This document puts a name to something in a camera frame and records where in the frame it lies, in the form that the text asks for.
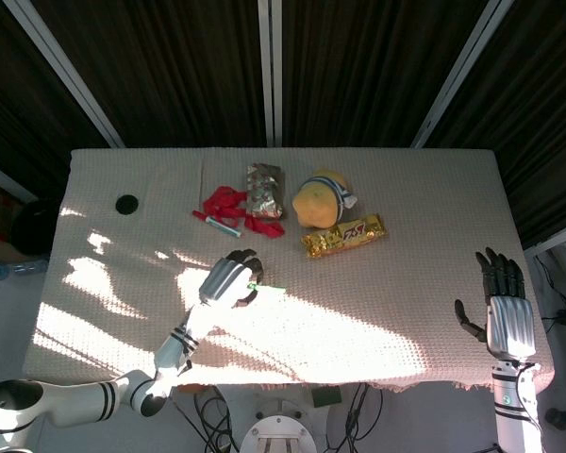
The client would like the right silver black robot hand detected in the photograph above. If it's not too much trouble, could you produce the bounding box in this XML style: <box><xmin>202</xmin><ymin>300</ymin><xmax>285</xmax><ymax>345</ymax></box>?
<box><xmin>454</xmin><ymin>246</ymin><xmax>538</xmax><ymax>360</ymax></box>

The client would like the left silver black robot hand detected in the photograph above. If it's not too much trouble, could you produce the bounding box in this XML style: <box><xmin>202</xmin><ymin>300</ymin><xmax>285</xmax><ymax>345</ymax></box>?
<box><xmin>197</xmin><ymin>248</ymin><xmax>265</xmax><ymax>310</ymax></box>

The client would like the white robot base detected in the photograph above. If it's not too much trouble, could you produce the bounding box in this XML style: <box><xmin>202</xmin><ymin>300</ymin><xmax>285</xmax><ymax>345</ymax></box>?
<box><xmin>239</xmin><ymin>414</ymin><xmax>318</xmax><ymax>453</ymax></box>

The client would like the red ribbon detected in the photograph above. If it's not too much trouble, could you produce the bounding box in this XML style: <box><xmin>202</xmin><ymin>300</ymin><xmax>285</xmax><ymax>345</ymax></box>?
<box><xmin>202</xmin><ymin>185</ymin><xmax>287</xmax><ymax>240</ymax></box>

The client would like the cream knitted table cloth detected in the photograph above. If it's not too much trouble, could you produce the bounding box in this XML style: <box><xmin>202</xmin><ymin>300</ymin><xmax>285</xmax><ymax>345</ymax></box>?
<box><xmin>22</xmin><ymin>147</ymin><xmax>557</xmax><ymax>394</ymax></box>

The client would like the silver foil snack bag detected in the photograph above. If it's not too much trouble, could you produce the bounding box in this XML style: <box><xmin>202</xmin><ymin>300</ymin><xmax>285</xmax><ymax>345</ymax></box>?
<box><xmin>242</xmin><ymin>162</ymin><xmax>284</xmax><ymax>221</ymax></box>

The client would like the black round table hole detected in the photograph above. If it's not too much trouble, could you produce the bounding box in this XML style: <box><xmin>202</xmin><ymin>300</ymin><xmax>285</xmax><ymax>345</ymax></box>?
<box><xmin>114</xmin><ymin>193</ymin><xmax>142</xmax><ymax>216</ymax></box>

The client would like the yellow plush toy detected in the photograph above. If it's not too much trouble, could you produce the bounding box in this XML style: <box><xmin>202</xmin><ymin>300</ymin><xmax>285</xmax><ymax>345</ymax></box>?
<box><xmin>291</xmin><ymin>168</ymin><xmax>359</xmax><ymax>230</ymax></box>

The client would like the gold foil snack bar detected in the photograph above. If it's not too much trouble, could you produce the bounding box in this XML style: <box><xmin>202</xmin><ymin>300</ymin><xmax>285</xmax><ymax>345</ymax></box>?
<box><xmin>300</xmin><ymin>212</ymin><xmax>389</xmax><ymax>260</ymax></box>

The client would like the small dark green box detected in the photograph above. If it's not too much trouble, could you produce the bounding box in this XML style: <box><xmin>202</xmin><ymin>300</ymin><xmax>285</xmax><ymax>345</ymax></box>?
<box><xmin>310</xmin><ymin>385</ymin><xmax>343</xmax><ymax>408</ymax></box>

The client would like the black bag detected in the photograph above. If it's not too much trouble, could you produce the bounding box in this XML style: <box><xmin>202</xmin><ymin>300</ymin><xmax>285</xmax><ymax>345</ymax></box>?
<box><xmin>9</xmin><ymin>198</ymin><xmax>60</xmax><ymax>259</ymax></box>

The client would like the clear plastic water bottle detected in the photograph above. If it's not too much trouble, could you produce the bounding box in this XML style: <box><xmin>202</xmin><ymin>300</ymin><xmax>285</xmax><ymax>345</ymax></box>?
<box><xmin>0</xmin><ymin>258</ymin><xmax>49</xmax><ymax>282</ymax></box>

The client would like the white centre curtain frame post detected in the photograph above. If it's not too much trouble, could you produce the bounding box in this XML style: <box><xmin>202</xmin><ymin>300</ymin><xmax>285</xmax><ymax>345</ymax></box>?
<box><xmin>257</xmin><ymin>0</ymin><xmax>284</xmax><ymax>147</ymax></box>

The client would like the white slanted frame post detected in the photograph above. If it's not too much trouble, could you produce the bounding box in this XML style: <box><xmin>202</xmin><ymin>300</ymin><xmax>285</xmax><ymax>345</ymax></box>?
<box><xmin>2</xmin><ymin>0</ymin><xmax>125</xmax><ymax>148</ymax></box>
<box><xmin>410</xmin><ymin>0</ymin><xmax>516</xmax><ymax>150</ymax></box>

